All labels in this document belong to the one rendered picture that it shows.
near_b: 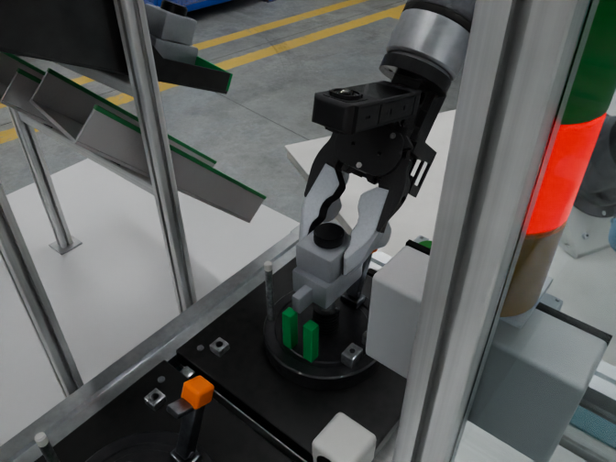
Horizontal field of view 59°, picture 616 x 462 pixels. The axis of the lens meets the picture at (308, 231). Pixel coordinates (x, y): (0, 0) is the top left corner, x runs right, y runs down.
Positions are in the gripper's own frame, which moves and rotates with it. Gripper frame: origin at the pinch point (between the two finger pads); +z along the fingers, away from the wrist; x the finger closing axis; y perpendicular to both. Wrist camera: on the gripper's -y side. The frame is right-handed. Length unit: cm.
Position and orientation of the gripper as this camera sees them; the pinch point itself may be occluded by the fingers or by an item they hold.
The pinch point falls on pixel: (324, 251)
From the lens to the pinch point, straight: 53.8
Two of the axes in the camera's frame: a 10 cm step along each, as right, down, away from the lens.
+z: -4.1, 9.1, 0.9
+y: 4.9, 1.3, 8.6
